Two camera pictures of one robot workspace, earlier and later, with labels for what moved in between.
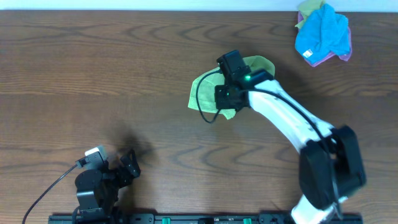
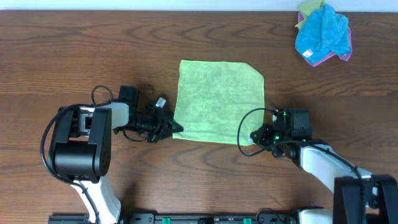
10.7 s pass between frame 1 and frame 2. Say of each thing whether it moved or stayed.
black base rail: stayed
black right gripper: moved
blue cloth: stayed
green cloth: moved
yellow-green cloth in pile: stayed
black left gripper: moved
